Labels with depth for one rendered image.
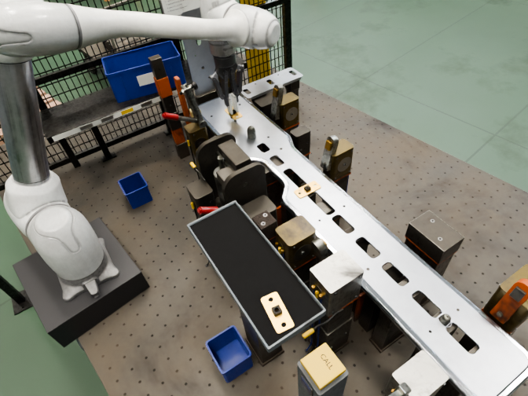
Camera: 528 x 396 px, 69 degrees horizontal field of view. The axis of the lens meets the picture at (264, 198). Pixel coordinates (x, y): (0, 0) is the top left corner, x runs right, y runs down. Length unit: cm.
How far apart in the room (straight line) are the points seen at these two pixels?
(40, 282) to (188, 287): 48
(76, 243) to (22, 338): 131
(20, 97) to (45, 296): 63
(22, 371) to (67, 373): 24
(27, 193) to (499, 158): 281
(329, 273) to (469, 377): 36
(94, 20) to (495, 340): 117
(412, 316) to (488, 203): 84
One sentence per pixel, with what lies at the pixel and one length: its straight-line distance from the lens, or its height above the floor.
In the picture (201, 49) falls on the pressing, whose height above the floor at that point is 118.
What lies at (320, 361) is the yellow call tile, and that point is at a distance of 76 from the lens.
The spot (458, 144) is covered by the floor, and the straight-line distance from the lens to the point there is 315.
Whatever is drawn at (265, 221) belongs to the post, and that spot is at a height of 110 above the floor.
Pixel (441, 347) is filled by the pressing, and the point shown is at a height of 100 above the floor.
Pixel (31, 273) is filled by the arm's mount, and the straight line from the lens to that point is 152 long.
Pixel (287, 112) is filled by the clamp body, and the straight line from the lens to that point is 154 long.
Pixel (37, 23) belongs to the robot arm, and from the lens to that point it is 100.
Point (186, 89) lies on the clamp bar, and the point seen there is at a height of 121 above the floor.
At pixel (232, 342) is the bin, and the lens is 128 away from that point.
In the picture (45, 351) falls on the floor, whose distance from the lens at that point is 239.
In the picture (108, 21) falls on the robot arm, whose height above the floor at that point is 152.
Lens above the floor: 188
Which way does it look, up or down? 47 degrees down
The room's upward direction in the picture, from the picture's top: 6 degrees counter-clockwise
